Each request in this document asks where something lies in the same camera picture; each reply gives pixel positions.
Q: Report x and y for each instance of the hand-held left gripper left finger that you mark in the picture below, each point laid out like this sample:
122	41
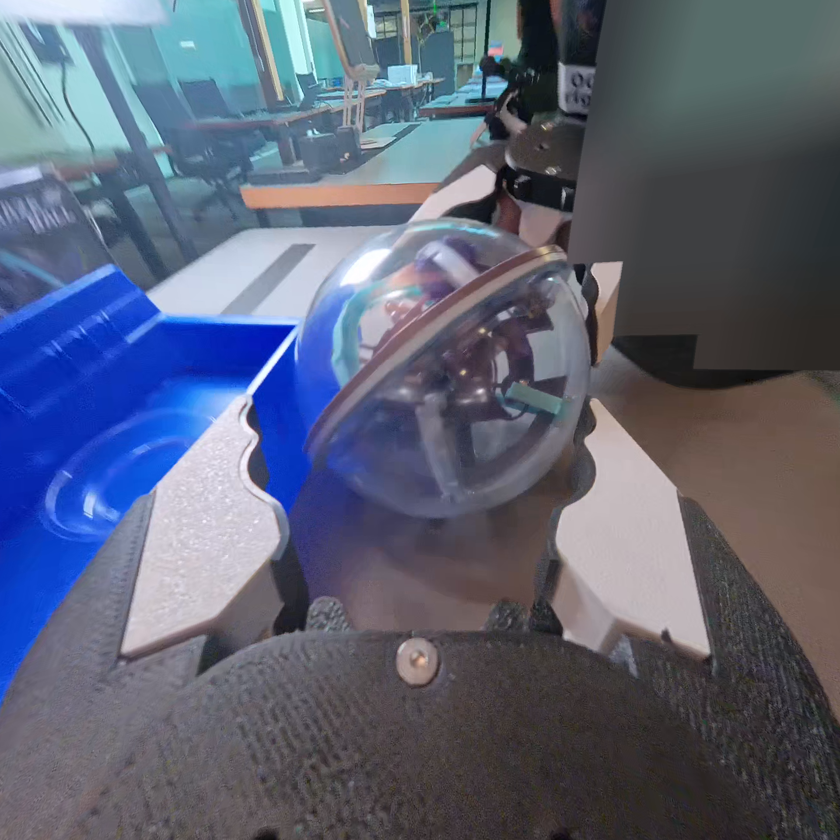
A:
204	565

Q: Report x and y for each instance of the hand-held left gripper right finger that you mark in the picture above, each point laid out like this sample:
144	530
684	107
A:
637	565

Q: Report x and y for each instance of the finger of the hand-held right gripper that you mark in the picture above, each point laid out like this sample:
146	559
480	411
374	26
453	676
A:
601	309
460	197

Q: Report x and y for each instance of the clear plastic maze ball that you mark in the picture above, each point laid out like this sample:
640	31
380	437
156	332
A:
446	368

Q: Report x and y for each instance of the blue plastic bin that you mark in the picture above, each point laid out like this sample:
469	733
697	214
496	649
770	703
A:
92	420

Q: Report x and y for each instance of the clear plastic ball stand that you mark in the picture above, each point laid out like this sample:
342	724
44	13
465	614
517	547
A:
118	473

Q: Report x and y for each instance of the long pale desk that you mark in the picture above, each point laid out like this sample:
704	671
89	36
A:
381	177

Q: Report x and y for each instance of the black office chair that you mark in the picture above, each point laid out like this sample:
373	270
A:
197	131

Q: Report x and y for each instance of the dark blue cardboard box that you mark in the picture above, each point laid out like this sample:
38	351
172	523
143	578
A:
40	236

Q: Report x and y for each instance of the brown wooden desk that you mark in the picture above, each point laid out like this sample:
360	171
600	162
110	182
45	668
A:
79	168

